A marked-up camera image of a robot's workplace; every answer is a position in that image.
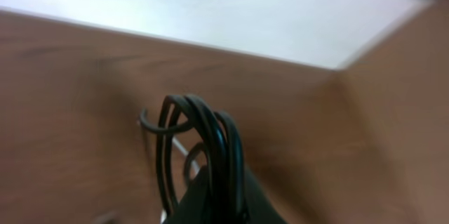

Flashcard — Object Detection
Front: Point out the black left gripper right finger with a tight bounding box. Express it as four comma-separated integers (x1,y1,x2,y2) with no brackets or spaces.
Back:
245,166,286,224

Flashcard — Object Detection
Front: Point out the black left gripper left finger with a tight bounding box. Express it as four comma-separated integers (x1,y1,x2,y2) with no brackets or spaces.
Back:
163,167,210,224

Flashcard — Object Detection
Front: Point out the white usb cable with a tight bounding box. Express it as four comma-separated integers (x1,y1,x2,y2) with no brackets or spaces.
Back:
159,136,201,224

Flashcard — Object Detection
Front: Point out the black thick cable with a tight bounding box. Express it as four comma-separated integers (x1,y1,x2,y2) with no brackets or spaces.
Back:
139,93,246,224

